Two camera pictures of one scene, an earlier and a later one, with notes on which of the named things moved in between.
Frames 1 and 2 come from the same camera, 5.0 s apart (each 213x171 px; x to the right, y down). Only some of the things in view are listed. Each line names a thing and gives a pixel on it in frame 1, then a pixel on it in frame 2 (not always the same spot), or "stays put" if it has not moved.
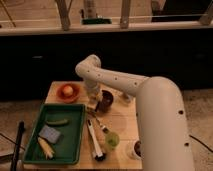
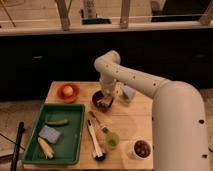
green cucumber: (58, 122) stays put
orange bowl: (68, 93) stays put
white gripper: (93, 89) to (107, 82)
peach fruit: (68, 91) stays put
